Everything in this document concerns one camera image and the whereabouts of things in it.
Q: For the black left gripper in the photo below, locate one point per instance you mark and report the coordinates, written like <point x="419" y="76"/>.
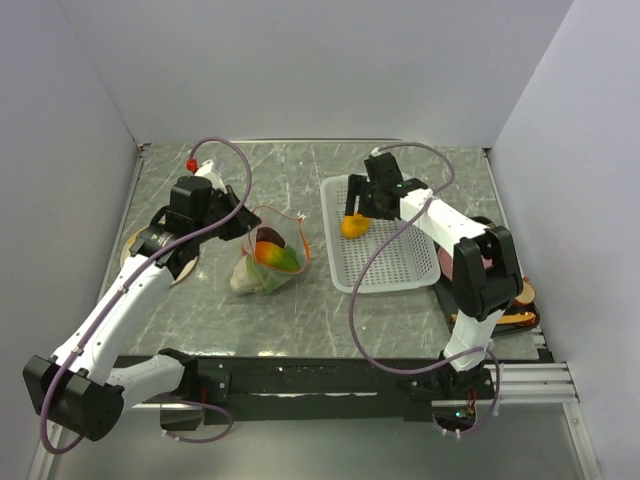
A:
<point x="242" y="220"/>

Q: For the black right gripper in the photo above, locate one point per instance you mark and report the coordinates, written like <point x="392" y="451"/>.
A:
<point x="356" y="186"/>

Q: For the orange lemon fruit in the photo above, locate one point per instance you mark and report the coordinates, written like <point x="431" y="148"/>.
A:
<point x="354" y="226"/>

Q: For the white cauliflower toy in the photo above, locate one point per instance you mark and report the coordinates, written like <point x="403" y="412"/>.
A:
<point x="247" y="277"/>

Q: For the clear zip bag orange zipper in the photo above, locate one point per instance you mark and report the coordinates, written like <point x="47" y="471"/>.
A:
<point x="289" y="227"/>

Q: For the green orange mango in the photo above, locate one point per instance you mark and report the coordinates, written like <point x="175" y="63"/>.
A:
<point x="271" y="255"/>

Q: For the dark red apple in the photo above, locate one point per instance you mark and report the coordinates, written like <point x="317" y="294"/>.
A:
<point x="268" y="234"/>

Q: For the watermelon slice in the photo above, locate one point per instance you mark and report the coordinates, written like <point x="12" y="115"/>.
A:
<point x="267" y="279"/>

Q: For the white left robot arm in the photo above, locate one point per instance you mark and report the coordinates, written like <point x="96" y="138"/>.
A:
<point x="79" y="386"/>

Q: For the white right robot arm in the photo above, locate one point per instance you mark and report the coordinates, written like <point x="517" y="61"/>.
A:
<point x="486" y="272"/>

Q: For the white plastic basket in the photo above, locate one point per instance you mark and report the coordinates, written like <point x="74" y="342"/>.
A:
<point x="408" y="262"/>

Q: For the pink plate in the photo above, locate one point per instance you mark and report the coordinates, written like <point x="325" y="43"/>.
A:
<point x="446" y="263"/>

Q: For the black tray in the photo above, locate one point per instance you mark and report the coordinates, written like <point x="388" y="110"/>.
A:
<point x="449" y="309"/>

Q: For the brown cup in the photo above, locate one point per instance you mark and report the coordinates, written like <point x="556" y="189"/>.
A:
<point x="527" y="296"/>

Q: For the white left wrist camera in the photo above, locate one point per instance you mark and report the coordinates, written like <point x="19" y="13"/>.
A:
<point x="211" y="169"/>

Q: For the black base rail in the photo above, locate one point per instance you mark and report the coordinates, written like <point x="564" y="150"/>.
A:
<point x="310" y="390"/>

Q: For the aluminium frame rail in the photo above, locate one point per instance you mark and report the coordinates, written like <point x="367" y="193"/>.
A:
<point x="283" y="431"/>

